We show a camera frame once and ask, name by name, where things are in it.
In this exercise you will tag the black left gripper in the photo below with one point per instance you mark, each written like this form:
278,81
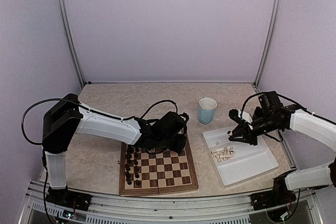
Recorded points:
179,148

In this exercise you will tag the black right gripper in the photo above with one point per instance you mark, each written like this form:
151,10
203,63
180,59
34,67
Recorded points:
249,137

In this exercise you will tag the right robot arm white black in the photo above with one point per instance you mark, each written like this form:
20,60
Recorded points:
271,115

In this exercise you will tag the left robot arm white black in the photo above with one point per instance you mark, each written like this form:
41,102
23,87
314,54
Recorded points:
69,117

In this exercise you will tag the pile of cream chess pieces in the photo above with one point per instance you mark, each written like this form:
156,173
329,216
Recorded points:
222,152

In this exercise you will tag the row of black chess pieces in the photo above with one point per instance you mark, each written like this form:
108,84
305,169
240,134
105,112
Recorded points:
133,167

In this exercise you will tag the white plastic divided tray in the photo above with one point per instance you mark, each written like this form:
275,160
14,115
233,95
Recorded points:
248,162

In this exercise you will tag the light blue mug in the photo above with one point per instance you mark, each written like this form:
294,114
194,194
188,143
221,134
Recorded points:
206,110

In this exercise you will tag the wooden chessboard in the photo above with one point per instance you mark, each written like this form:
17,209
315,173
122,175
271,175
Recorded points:
162,173

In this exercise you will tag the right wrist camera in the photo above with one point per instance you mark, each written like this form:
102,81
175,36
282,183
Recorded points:
234,115

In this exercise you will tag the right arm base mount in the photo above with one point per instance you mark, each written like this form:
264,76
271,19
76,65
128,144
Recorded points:
278,195

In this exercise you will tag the front aluminium rail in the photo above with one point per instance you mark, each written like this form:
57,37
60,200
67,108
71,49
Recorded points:
110,208

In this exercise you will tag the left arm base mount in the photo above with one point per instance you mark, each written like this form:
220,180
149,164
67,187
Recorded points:
69,199

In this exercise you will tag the right aluminium corner post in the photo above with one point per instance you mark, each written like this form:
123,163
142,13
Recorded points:
268,42

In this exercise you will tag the aluminium corner post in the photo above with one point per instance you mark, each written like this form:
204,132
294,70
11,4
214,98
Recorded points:
70,43
268,42

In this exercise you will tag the left aluminium corner post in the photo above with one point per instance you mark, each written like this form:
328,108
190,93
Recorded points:
70,43

